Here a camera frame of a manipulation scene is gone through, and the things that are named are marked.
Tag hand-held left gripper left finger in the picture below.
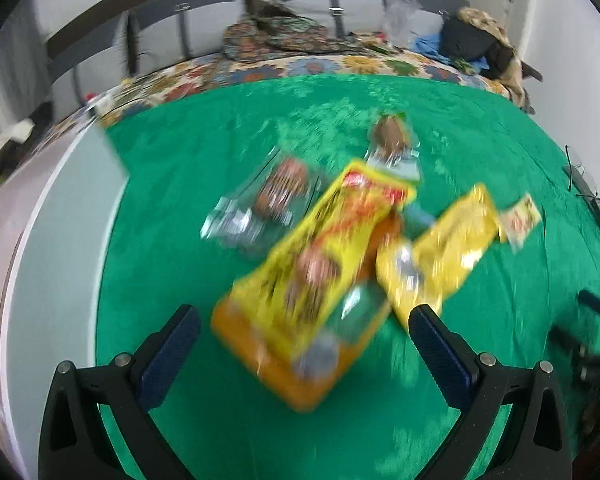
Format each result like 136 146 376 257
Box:
37 304 202 480

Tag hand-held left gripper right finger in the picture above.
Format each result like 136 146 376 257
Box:
409 304 573 480

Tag large yellow orange packet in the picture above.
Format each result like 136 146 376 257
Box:
211 159 422 414

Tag clear brown snack packet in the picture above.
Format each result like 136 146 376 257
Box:
364 111 424 182
200 148 329 262

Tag green patterned blanket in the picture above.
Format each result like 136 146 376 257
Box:
94 74 600 480

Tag gold crinkly snack packet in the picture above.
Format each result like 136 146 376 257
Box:
374 184 507 334

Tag pale yellow flat packet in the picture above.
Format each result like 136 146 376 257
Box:
498 193 544 254

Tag leopard print blanket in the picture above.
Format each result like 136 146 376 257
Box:
455 7 539 114

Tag white hat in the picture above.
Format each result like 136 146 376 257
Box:
0 119 37 159

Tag floral bedsheet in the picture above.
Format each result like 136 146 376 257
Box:
45 35 511 129

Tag black garment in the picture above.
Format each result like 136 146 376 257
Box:
439 17 516 77

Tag blue cloth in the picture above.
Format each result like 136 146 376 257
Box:
412 34 489 74

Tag clear plastic bag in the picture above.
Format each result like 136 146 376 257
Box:
382 0 424 49

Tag dark floral quilt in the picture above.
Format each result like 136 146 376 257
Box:
222 2 377 64

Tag black cable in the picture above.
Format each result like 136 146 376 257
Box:
563 145 589 191

